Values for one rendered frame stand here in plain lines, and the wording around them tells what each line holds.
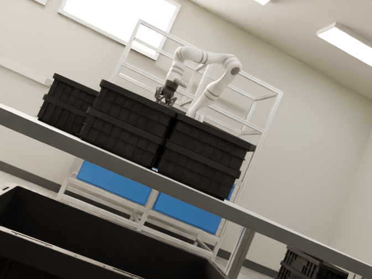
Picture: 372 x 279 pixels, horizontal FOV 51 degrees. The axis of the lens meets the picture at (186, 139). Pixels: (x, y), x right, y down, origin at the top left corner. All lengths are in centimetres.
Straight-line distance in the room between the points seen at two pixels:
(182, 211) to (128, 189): 59
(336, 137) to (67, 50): 367
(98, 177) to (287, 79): 285
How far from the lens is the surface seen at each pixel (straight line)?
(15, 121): 105
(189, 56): 201
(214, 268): 74
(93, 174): 385
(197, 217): 405
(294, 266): 259
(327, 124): 564
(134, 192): 389
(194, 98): 398
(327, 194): 568
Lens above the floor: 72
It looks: 6 degrees up
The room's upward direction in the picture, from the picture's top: 23 degrees clockwise
